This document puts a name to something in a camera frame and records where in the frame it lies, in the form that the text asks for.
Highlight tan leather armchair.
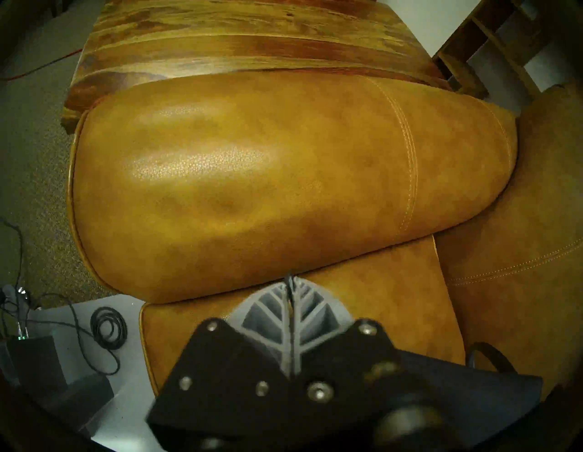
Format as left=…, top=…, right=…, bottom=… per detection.
left=67, top=71, right=583, bottom=401

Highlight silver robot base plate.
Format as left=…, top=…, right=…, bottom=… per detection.
left=27, top=294, right=164, bottom=452

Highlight black zippered duffel bag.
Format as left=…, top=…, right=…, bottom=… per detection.
left=283, top=272, right=545, bottom=452

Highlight thin black wire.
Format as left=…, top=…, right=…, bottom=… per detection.
left=0, top=219, right=121, bottom=376

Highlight striped wood coffee table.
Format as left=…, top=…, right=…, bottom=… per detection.
left=61, top=0, right=451, bottom=135

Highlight black coiled cable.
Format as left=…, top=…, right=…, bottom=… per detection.
left=90, top=306, right=128, bottom=351

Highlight red floor cable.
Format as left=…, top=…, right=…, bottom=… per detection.
left=0, top=48, right=85, bottom=82

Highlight open geometric wooden shelf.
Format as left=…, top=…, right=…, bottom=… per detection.
left=433, top=0, right=570, bottom=101

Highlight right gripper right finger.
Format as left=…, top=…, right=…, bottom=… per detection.
left=291, top=278, right=411, bottom=438

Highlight dark grey box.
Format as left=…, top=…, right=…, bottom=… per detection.
left=39, top=374, right=114, bottom=436
left=5, top=335, right=69, bottom=397

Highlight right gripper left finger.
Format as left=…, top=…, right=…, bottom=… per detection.
left=146, top=280, right=292, bottom=438

